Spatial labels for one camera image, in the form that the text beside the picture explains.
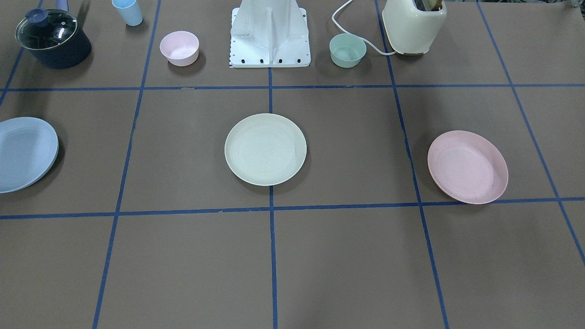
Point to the pink plate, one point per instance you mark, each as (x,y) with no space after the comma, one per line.
(467,167)

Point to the blue plate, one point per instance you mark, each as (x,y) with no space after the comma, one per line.
(28,149)

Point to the cream plate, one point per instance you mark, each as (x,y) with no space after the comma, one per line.
(265,149)

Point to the green bowl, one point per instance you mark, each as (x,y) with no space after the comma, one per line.
(347,50)

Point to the pink bowl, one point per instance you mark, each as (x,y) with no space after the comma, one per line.
(181,48)

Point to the light blue cup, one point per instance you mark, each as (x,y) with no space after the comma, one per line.
(130,11)

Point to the dark blue lidded saucepan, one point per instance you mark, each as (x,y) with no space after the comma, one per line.
(54,36)

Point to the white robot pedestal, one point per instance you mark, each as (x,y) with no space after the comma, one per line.
(269,34)

